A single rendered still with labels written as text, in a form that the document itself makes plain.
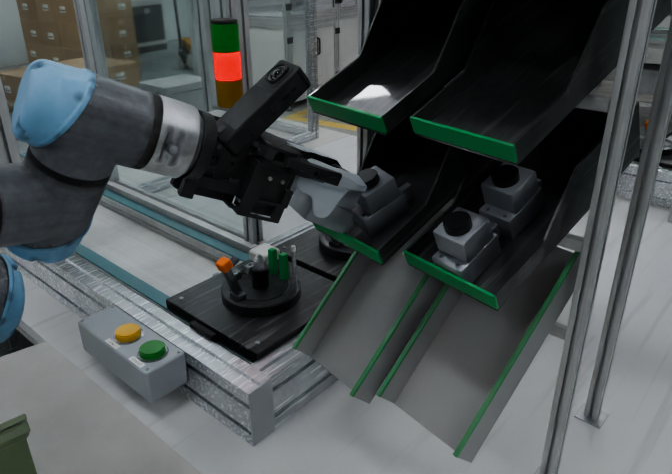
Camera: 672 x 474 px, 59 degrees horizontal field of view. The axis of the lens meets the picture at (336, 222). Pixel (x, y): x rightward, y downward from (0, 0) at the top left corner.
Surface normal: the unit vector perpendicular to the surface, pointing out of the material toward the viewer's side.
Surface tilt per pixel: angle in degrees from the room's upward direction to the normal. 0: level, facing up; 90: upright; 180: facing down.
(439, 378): 45
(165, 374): 90
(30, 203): 75
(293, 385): 90
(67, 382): 0
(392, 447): 0
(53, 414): 0
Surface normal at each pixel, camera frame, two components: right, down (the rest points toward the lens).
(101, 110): 0.59, 0.11
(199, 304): 0.00, -0.91
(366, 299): -0.55, -0.45
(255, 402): 0.75, 0.27
